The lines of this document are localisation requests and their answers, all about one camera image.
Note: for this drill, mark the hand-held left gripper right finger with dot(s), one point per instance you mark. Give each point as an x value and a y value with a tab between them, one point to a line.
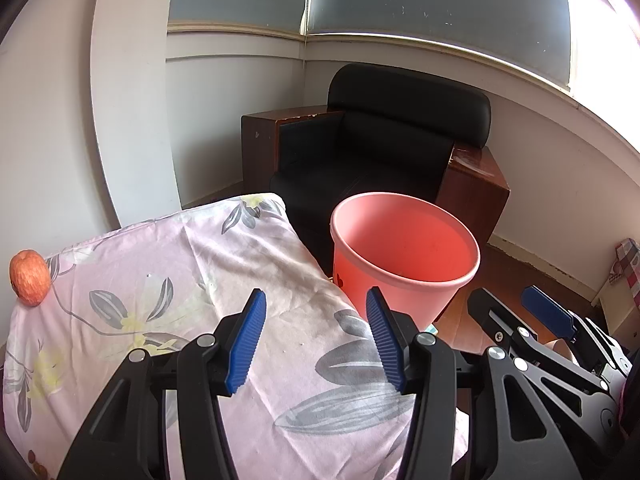
387	345

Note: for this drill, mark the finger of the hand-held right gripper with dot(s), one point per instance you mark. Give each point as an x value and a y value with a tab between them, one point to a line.
547	307
492	320

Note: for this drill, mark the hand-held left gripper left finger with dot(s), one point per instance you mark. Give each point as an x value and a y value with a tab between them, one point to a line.
247	340

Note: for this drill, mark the pink plastic bucket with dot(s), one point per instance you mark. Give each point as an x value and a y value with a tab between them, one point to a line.
390	290

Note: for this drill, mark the small pale packet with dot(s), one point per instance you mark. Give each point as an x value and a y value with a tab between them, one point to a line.
430	330

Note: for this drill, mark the white low cabinet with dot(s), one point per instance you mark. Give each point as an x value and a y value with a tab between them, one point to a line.
620	310

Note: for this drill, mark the pink floral tablecloth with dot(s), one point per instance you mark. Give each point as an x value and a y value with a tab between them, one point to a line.
200	285

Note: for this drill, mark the black armchair with wooden sides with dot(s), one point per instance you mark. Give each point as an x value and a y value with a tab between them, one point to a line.
375	160

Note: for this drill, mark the red apple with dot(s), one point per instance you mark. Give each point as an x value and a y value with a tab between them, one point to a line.
30	277

